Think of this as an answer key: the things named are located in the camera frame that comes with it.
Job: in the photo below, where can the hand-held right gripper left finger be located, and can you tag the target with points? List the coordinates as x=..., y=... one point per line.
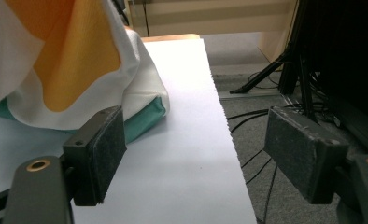
x=104, y=149

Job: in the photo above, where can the white printed tote bag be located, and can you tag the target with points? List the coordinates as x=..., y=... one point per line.
x=79, y=46

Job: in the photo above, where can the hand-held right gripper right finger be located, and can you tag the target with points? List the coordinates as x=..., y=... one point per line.
x=300, y=152

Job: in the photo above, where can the black metal stand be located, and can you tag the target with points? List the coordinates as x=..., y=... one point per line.
x=302, y=62

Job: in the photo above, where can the dark curtain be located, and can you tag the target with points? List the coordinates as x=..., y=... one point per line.
x=350, y=46

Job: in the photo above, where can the light wooden table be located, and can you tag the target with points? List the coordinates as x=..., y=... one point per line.
x=169, y=37

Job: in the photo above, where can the light wooden shelf frame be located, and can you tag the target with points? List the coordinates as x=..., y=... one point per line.
x=210, y=18

